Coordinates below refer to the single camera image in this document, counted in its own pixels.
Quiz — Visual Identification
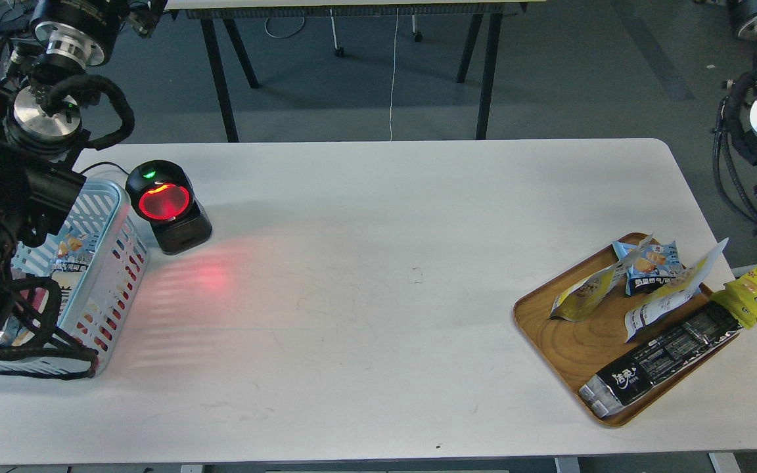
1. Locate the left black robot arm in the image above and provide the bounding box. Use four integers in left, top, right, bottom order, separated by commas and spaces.
0, 1, 166, 380

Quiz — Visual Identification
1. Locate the blue snack bag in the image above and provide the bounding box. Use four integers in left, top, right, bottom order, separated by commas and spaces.
624, 240, 685, 297

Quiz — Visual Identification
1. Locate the long black snack package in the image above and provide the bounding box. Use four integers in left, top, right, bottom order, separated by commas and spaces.
578, 302, 743, 418

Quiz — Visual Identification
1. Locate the light blue plastic basket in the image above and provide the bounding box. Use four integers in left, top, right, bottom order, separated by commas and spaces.
0, 179, 149, 380

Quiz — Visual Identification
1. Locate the snack bag inside basket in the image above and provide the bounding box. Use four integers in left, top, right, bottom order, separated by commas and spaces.
51, 231, 100, 273

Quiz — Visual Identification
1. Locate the black barcode scanner red window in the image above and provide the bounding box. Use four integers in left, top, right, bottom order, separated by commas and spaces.
124, 160, 213, 255

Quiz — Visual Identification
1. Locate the brown wooden tray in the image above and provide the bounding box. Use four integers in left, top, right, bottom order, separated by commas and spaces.
513, 244, 742, 428

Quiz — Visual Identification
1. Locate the white hanging cable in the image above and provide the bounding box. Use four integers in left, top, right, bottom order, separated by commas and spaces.
388, 8, 400, 142

